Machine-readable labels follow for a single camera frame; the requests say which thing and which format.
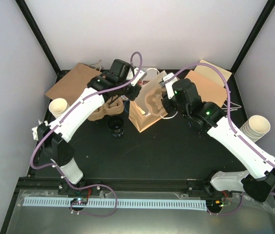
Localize single pulp cup carrier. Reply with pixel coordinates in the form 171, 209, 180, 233
145, 88, 165, 116

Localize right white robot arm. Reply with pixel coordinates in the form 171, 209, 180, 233
160, 78, 275, 202

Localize blue slotted cable duct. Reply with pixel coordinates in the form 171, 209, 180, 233
22, 197, 207, 211

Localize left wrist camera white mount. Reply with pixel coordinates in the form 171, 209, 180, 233
126, 67, 147, 86

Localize checkered printed paper bag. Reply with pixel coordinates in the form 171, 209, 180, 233
121, 96, 128, 101

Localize right black frame post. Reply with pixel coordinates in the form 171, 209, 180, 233
230, 0, 275, 74

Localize left stack of paper cups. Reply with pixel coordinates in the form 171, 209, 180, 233
48, 98, 69, 118

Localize orange flat bag right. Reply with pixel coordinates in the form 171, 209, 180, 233
185, 70, 227, 107

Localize brown flat paper bag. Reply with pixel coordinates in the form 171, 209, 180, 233
45, 63, 101, 105

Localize orange kraft paper bag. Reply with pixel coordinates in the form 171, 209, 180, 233
129, 71, 168, 133

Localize tan flat paper bag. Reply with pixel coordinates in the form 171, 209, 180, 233
195, 59, 232, 82

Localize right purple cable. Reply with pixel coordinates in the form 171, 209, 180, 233
169, 62, 275, 216

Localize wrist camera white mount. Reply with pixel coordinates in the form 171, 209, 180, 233
159, 73, 178, 99
126, 67, 147, 86

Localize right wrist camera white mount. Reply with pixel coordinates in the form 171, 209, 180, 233
159, 73, 178, 99

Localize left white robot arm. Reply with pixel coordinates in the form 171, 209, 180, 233
37, 59, 146, 195

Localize black frame post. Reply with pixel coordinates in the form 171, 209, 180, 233
230, 0, 275, 74
15, 0, 61, 75

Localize left black frame post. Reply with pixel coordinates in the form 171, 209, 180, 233
15, 0, 61, 75

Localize stack of paper cups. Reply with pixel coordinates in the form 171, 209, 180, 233
48, 98, 69, 118
240, 115, 271, 142

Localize stack of pulp cup carriers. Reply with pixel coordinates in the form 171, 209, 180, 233
87, 98, 124, 121

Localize right stack of paper cups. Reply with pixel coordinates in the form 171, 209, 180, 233
240, 115, 271, 142

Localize bundle of wrapped straws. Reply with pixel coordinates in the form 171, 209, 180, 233
31, 120, 51, 141

